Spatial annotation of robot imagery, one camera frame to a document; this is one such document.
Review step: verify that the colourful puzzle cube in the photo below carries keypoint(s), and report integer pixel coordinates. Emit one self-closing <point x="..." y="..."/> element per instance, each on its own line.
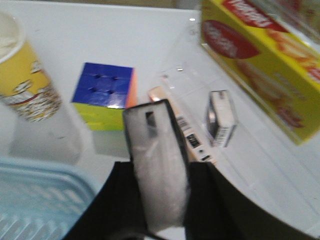
<point x="102" y="93"/>

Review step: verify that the light blue plastic basket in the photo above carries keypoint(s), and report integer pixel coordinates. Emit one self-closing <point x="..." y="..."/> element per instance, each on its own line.
<point x="42" y="200"/>

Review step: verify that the yellow nabati wafer box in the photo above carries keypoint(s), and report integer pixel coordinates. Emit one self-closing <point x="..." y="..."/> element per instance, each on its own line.
<point x="279" y="71"/>

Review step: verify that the small white barcode box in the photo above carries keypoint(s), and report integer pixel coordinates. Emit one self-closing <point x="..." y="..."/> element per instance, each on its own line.
<point x="221" y="119"/>

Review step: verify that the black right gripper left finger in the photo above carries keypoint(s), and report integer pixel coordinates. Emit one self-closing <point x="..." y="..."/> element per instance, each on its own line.
<point x="116" y="213"/>

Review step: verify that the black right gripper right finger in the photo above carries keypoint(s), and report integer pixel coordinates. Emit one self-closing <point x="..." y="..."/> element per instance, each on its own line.
<point x="218" y="211"/>

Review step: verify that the long beige barcode box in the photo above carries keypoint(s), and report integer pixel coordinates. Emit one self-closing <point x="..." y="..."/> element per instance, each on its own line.
<point x="197" y="150"/>

